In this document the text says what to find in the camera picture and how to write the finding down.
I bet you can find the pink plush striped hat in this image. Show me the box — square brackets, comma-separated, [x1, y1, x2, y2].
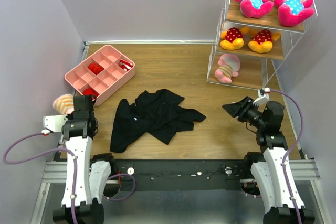
[52, 94, 74, 114]

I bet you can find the yellow plush red dotted dress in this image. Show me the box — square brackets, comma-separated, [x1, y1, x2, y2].
[248, 29, 281, 54]

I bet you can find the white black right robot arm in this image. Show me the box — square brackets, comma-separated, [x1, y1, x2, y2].
[222, 97, 315, 223]

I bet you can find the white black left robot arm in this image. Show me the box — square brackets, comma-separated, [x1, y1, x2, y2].
[52, 94, 117, 223]

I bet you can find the red cloth ball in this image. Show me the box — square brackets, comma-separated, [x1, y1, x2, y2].
[82, 88, 99, 97]
[88, 63, 104, 75]

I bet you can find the pink divided organizer box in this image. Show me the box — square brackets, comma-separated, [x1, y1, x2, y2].
[65, 45, 135, 106]

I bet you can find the black t-shirt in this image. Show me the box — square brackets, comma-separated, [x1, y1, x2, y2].
[110, 89, 206, 153]

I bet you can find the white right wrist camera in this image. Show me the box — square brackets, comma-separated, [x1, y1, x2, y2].
[253, 88, 270, 107]

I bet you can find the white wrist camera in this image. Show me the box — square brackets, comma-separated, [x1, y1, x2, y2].
[41, 114, 68, 135]
[253, 88, 270, 107]

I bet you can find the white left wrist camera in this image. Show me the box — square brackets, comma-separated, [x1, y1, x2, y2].
[41, 114, 68, 135]

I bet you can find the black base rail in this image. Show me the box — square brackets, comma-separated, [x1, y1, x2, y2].
[110, 158, 256, 191]

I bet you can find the white wire wooden shelf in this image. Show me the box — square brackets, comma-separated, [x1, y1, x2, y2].
[207, 0, 318, 89]

